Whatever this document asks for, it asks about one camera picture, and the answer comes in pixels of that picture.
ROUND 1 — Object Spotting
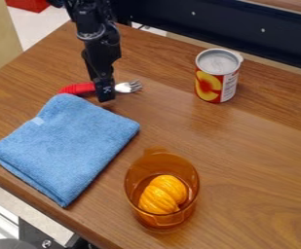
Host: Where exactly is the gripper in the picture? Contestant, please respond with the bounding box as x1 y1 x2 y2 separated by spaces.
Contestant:
79 33 125 104

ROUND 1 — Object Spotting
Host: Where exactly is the red fork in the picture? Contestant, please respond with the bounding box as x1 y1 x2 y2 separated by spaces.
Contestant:
56 79 145 96

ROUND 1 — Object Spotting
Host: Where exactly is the orange bowl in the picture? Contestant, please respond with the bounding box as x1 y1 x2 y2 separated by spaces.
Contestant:
122 147 202 233

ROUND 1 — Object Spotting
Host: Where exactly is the blue cloth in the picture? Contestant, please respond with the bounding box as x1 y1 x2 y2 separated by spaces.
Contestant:
0 92 142 209

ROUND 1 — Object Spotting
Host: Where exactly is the can with peach label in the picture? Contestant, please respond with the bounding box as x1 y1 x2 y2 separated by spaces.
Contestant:
193 48 245 105

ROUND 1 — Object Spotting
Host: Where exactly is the red box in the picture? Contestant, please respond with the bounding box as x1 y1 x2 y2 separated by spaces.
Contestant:
4 0 52 14

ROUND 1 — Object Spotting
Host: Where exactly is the orange toy fruit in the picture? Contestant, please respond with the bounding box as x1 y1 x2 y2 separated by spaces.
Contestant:
136 174 190 215

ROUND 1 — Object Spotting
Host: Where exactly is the black metal frame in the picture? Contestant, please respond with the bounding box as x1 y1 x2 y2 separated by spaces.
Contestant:
110 0 301 73

